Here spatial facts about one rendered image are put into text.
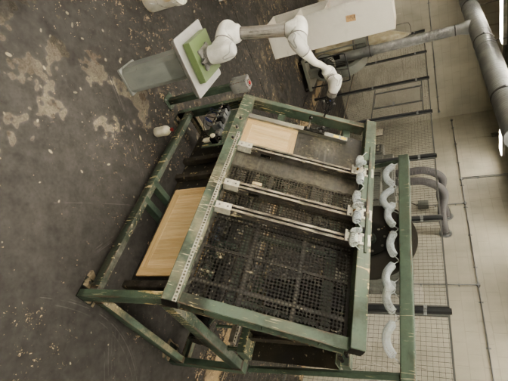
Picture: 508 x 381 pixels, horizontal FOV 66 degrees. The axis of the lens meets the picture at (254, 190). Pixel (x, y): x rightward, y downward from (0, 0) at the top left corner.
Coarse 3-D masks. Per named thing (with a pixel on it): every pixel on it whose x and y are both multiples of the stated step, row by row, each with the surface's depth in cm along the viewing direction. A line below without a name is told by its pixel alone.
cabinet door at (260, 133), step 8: (248, 120) 366; (256, 120) 367; (248, 128) 359; (256, 128) 361; (264, 128) 362; (272, 128) 363; (280, 128) 365; (288, 128) 366; (248, 136) 353; (256, 136) 354; (264, 136) 356; (272, 136) 357; (280, 136) 358; (288, 136) 359; (296, 136) 360; (256, 144) 347; (264, 144) 349; (272, 144) 350; (280, 144) 351; (288, 144) 352; (288, 152) 346
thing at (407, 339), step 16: (400, 160) 393; (400, 176) 379; (400, 192) 366; (400, 208) 354; (400, 224) 343; (400, 240) 332; (400, 256) 322; (400, 272) 313; (400, 288) 304; (400, 304) 296; (400, 320) 288; (400, 336) 280; (400, 352) 273; (256, 368) 329; (272, 368) 321; (288, 368) 315; (304, 368) 308; (400, 368) 267; (416, 368) 268
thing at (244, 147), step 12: (240, 144) 337; (252, 144) 339; (264, 156) 341; (276, 156) 337; (288, 156) 335; (300, 156) 337; (312, 168) 337; (324, 168) 334; (336, 168) 336; (360, 168) 332
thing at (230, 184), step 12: (228, 180) 311; (240, 192) 312; (252, 192) 309; (264, 192) 308; (276, 192) 309; (288, 204) 310; (300, 204) 307; (312, 204) 306; (324, 204) 308; (360, 204) 292; (336, 216) 308; (348, 216) 304
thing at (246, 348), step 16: (320, 288) 312; (288, 320) 313; (240, 336) 303; (256, 336) 306; (272, 336) 301; (240, 352) 295; (256, 352) 305; (272, 352) 300; (288, 352) 295; (304, 352) 291; (320, 352) 286; (336, 368) 274
